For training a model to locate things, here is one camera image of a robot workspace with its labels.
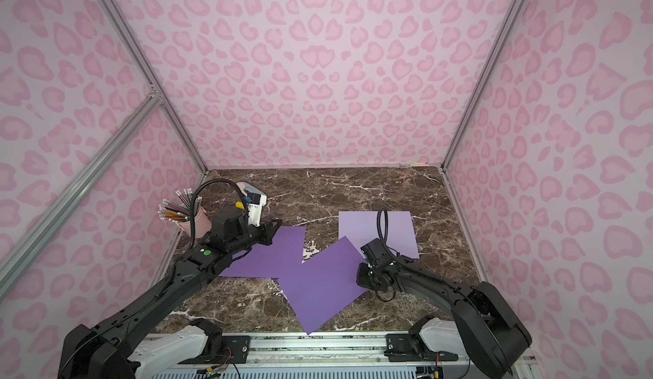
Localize dark purple paper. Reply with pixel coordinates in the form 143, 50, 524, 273
219, 226, 306, 279
277, 237, 367, 334

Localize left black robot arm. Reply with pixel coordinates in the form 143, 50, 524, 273
57, 208, 282, 378

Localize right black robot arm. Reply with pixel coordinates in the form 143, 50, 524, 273
356, 239, 532, 378

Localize light lilac paper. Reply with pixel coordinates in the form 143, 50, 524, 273
338, 212, 419, 259

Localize grey beige stapler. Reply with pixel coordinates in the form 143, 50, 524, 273
236, 181, 263, 195

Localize pink pencil cup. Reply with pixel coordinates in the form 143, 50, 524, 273
178, 207, 212, 239

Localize bundle of pencils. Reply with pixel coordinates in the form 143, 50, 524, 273
158, 189, 197, 224

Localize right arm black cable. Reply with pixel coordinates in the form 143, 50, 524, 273
376, 208, 399, 258

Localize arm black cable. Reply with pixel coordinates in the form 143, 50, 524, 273
376, 208, 399, 258
188, 177, 251, 250

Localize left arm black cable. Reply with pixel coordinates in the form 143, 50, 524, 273
188, 177, 251, 250

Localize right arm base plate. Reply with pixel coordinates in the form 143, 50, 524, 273
384, 333, 459, 362

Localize aluminium front rail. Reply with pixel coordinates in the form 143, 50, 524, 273
134, 324, 484, 378

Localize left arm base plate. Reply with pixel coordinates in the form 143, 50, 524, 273
180, 335, 252, 365

